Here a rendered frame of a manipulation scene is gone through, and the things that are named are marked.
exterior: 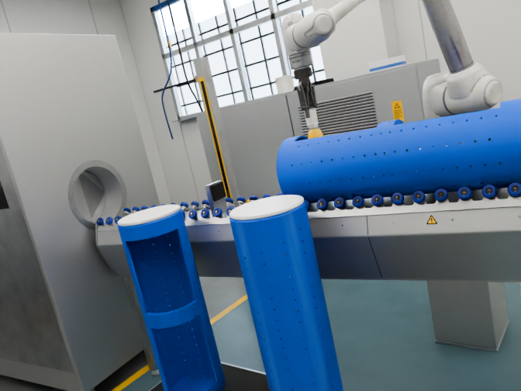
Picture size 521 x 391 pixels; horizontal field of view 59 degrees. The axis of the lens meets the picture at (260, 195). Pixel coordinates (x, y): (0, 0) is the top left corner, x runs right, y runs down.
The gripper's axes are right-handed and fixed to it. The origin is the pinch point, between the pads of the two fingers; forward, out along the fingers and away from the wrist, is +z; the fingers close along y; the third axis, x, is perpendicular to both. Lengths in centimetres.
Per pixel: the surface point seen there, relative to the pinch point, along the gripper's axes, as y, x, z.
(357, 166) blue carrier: 19.6, 23.3, 19.5
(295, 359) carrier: 51, 0, 81
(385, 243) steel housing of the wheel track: 18, 28, 50
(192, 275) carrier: 34, -55, 57
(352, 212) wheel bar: 16.8, 17.2, 37.6
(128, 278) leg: 15, -122, 68
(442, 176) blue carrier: 18, 52, 27
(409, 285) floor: -117, -6, 128
